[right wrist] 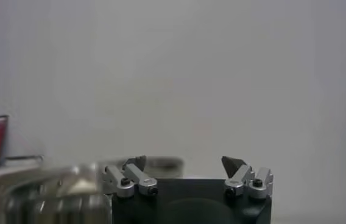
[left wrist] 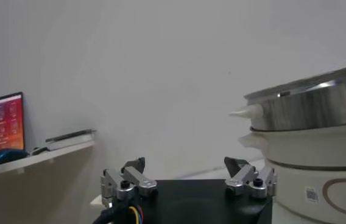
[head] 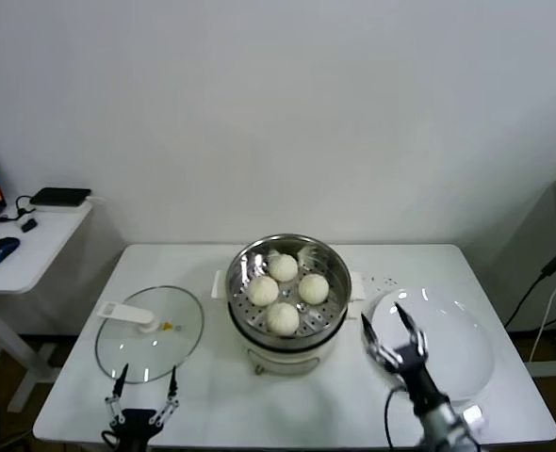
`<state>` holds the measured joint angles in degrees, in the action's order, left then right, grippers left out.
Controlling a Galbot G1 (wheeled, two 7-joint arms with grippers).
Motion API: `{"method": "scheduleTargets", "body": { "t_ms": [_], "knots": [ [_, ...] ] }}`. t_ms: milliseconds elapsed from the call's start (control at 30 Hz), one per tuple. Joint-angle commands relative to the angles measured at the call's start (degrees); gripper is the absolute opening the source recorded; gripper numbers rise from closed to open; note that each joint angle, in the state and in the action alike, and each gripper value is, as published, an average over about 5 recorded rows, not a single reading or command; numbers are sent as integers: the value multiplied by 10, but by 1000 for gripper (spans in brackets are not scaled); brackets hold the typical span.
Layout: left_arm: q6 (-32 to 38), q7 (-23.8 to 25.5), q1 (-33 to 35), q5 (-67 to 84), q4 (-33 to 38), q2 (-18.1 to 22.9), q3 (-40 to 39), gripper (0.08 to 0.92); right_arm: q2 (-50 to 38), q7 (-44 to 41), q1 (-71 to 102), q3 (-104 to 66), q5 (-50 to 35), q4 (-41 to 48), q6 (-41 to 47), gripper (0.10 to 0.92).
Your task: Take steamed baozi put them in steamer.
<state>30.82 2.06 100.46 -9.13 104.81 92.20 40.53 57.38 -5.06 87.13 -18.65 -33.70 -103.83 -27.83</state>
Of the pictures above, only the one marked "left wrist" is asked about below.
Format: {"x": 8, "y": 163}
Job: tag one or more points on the small black adapter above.
{"x": 40, "y": 150}

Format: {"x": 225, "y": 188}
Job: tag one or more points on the white side table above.
{"x": 39, "y": 159}

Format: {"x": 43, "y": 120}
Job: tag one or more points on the laptop with red screen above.
{"x": 1, "y": 124}

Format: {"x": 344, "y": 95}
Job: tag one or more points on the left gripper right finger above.
{"x": 244, "y": 176}

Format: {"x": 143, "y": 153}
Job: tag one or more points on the flat black box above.
{"x": 69, "y": 134}

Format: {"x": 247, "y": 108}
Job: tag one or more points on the blue computer mouse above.
{"x": 4, "y": 156}

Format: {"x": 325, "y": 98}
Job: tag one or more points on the stainless steel steamer basket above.
{"x": 307, "y": 106}

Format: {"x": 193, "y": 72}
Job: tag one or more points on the flat white box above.
{"x": 71, "y": 142}

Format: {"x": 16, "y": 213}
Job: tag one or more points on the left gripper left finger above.
{"x": 132, "y": 177}

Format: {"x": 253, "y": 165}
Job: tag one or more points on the white electric cooker pot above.
{"x": 298, "y": 170}

